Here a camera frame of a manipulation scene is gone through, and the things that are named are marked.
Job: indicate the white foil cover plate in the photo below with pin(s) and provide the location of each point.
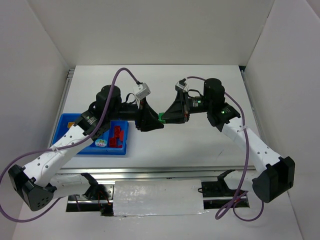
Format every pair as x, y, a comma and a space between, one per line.
157, 198

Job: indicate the red flower print lego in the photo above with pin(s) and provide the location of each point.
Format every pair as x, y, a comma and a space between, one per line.
113, 142

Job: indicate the red stepped lego piece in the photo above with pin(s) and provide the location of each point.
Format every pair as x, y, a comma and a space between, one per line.
120, 137

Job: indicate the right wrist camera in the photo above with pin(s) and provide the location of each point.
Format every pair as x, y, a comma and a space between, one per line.
182, 85

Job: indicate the teal and green lego stack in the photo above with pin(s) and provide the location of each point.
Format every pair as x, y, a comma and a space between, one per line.
160, 118

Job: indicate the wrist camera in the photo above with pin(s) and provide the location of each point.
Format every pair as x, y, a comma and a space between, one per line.
140, 92
182, 85

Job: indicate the blue compartment tray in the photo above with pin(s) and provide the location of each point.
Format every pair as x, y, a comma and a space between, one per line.
93, 149

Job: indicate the aluminium rail frame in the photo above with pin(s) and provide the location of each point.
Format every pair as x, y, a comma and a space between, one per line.
150, 173

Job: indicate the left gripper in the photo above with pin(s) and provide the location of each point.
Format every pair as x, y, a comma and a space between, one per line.
141, 117

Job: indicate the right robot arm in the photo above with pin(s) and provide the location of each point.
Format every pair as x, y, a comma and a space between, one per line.
275, 173

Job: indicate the teal flower print lego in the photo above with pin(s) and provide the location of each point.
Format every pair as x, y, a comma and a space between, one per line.
102, 143

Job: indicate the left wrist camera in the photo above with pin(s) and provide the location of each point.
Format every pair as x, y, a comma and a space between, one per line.
140, 92

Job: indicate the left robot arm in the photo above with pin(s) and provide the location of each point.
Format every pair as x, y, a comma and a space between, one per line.
37, 182

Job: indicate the yellow long lego brick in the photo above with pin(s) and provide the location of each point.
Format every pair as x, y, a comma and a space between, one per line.
70, 124

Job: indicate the red square lego brick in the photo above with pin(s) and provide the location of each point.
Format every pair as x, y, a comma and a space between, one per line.
117, 131

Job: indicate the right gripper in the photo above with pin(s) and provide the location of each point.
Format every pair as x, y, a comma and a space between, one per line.
185, 108

